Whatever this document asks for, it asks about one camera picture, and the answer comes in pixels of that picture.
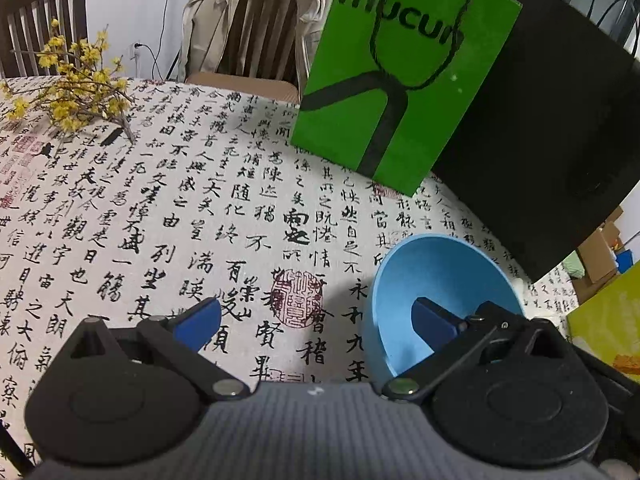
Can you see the calligraphy printed tablecloth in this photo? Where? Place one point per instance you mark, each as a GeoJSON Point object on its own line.
{"type": "Point", "coordinates": [175, 210]}

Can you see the dark wooden chair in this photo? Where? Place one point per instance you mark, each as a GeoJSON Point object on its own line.
{"type": "Point", "coordinates": [35, 25]}
{"type": "Point", "coordinates": [260, 35]}

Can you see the yellow-green snack box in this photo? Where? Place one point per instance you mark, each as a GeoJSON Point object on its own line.
{"type": "Point", "coordinates": [610, 320]}

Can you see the black paper bag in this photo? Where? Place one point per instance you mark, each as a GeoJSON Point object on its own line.
{"type": "Point", "coordinates": [550, 135]}

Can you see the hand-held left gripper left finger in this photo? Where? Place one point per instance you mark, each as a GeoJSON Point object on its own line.
{"type": "Point", "coordinates": [197, 320]}

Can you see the yellow flower branch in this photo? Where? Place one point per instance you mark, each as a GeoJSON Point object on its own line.
{"type": "Point", "coordinates": [75, 90]}

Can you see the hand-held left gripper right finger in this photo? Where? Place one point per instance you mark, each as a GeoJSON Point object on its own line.
{"type": "Point", "coordinates": [435, 325]}

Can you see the green paper bag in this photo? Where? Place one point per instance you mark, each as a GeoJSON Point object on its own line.
{"type": "Point", "coordinates": [415, 35]}

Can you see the chair with beige jacket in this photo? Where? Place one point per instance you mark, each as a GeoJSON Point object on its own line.
{"type": "Point", "coordinates": [210, 5]}

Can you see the blue bowl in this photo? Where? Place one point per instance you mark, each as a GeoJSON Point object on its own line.
{"type": "Point", "coordinates": [440, 270]}

